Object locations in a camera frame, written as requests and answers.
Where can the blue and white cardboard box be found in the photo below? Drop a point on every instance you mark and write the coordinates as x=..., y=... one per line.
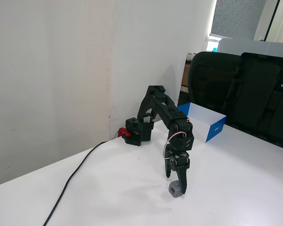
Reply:
x=207, y=124

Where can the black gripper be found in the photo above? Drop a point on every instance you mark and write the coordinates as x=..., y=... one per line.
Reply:
x=178, y=163

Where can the gray roller blind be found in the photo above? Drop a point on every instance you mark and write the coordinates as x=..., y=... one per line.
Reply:
x=235, y=17

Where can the black window frame bar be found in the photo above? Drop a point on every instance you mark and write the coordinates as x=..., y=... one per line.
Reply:
x=272, y=18

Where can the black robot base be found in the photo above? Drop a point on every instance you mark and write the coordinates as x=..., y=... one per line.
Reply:
x=134, y=131

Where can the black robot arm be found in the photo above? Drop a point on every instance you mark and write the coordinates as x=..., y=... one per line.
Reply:
x=166, y=110

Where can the gray block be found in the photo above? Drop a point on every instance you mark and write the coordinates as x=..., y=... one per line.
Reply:
x=173, y=189

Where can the light gray panel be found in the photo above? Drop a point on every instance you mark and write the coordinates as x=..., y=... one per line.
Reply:
x=250, y=47

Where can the black office chair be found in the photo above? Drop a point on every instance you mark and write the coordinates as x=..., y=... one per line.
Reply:
x=210, y=82

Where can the red clamp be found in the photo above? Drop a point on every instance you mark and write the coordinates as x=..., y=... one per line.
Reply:
x=122, y=131

